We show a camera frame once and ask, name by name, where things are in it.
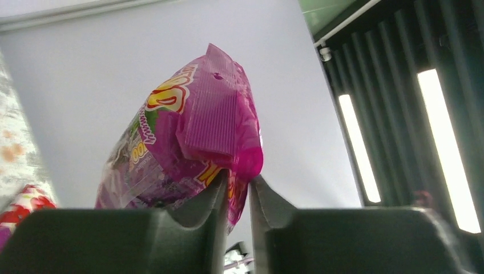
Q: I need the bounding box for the ceiling light panel left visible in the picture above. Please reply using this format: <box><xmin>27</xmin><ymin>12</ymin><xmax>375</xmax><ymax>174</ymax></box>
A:
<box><xmin>338</xmin><ymin>94</ymin><xmax>381</xmax><ymax>203</ymax></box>

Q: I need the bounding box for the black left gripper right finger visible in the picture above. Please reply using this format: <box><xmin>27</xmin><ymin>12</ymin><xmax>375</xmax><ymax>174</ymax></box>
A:
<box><xmin>250</xmin><ymin>176</ymin><xmax>467</xmax><ymax>273</ymax></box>

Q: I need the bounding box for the ceiling light panel right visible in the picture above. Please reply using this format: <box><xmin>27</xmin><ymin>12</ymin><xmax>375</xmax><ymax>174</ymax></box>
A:
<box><xmin>417</xmin><ymin>68</ymin><xmax>481</xmax><ymax>234</ymax></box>

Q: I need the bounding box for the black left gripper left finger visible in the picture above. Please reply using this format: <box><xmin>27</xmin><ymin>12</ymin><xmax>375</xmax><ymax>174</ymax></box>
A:
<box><xmin>1</xmin><ymin>171</ymin><xmax>228</xmax><ymax>273</ymax></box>

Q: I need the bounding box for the red poppy folded cloth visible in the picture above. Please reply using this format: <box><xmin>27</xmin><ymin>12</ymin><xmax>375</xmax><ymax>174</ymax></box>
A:
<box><xmin>1</xmin><ymin>184</ymin><xmax>57</xmax><ymax>231</ymax></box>

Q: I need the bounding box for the purple grape candy bag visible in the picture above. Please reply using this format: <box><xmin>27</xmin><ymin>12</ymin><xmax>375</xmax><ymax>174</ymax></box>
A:
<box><xmin>95</xmin><ymin>44</ymin><xmax>264</xmax><ymax>232</ymax></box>

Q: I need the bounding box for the ceiling light panel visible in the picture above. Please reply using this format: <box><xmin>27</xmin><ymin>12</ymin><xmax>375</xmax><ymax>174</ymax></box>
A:
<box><xmin>338</xmin><ymin>94</ymin><xmax>381</xmax><ymax>203</ymax></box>
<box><xmin>417</xmin><ymin>68</ymin><xmax>481</xmax><ymax>234</ymax></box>

